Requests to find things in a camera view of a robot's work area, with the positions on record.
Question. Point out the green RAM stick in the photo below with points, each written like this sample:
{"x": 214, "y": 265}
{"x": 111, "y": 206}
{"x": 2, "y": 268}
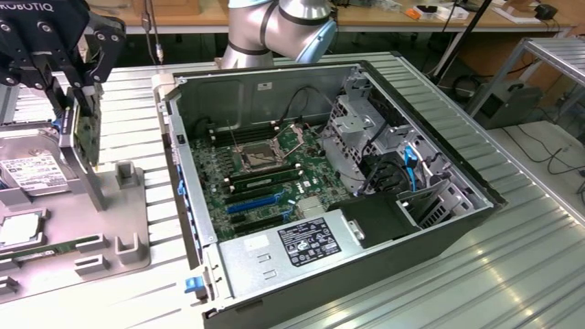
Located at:
{"x": 42, "y": 254}

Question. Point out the grey power supply unit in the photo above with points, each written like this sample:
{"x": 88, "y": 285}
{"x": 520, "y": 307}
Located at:
{"x": 256, "y": 270}

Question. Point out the grey parts rack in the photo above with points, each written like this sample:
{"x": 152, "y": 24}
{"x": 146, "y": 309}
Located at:
{"x": 91, "y": 219}

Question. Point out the small orange box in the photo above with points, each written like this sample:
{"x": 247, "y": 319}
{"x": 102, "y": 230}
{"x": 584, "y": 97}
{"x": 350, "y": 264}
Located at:
{"x": 413, "y": 13}

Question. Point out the silver CPU chip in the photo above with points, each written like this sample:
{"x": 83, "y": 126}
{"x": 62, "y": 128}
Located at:
{"x": 18, "y": 229}

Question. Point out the wooden desk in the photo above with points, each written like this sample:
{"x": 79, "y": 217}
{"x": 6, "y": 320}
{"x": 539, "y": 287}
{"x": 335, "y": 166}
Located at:
{"x": 375, "y": 18}

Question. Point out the green motherboard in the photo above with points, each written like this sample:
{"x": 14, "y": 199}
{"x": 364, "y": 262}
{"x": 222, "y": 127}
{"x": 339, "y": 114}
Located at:
{"x": 311, "y": 171}

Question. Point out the black power adapter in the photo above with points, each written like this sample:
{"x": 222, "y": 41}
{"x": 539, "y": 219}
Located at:
{"x": 545, "y": 12}

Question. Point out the black expansion slot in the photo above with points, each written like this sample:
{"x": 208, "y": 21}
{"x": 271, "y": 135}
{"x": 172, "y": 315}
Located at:
{"x": 251, "y": 197}
{"x": 258, "y": 221}
{"x": 263, "y": 229}

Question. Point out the white flat box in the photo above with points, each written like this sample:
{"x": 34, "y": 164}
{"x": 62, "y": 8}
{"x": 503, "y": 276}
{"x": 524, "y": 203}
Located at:
{"x": 452, "y": 13}

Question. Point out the CPU socket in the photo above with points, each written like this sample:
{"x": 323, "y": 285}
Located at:
{"x": 258, "y": 159}

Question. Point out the metal socket cover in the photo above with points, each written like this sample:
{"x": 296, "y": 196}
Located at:
{"x": 296, "y": 129}

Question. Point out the aluminium frame table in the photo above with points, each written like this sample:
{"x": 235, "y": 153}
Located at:
{"x": 553, "y": 51}

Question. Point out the blue disk carrier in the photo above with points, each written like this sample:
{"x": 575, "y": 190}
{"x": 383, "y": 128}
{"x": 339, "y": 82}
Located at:
{"x": 55, "y": 125}

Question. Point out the dark RAM stick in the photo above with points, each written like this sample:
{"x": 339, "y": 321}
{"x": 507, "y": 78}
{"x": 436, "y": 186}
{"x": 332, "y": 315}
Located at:
{"x": 260, "y": 184}

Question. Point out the thin metal locking lever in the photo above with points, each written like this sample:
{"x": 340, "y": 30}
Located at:
{"x": 232, "y": 135}

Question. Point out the green graphics card black shroud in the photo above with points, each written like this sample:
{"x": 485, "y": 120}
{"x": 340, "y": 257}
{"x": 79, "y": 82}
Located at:
{"x": 90, "y": 137}

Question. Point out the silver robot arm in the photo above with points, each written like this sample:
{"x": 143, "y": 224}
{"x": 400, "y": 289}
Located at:
{"x": 256, "y": 31}

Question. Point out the white cardboard box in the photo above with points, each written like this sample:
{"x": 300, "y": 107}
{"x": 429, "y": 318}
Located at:
{"x": 516, "y": 13}

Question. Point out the dark machine box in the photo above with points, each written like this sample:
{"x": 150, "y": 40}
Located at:
{"x": 512, "y": 103}

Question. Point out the perforated metal disk bay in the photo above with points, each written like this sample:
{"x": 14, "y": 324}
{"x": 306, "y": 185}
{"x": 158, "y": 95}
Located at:
{"x": 435, "y": 205}

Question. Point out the black tripod pole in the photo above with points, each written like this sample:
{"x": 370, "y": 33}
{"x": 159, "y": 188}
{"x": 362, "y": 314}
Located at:
{"x": 461, "y": 37}

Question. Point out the blue card retention latch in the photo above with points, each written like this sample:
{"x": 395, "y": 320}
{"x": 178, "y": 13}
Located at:
{"x": 179, "y": 185}

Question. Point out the blue case release tab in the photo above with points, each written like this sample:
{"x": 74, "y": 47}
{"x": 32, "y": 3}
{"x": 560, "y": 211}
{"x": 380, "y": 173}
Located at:
{"x": 192, "y": 286}

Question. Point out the silver chipset heatsink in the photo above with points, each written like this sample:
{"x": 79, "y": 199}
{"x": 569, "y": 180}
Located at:
{"x": 312, "y": 207}

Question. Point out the silver disk bay cage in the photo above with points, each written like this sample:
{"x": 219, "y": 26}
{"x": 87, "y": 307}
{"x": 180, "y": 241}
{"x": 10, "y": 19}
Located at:
{"x": 352, "y": 123}

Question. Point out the black PC case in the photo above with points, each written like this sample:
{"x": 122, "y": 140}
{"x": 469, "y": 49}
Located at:
{"x": 388, "y": 274}

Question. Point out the blue expansion slot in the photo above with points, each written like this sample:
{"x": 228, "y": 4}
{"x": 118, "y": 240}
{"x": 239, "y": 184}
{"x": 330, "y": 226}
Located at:
{"x": 254, "y": 205}

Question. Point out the silver hard disk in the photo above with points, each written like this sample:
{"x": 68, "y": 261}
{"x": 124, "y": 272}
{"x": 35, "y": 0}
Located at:
{"x": 32, "y": 171}

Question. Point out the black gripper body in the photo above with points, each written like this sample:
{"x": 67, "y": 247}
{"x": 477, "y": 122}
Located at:
{"x": 42, "y": 34}

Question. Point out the black plastic shroud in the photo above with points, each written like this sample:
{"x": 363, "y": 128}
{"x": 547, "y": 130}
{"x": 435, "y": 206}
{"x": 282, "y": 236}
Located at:
{"x": 375, "y": 219}

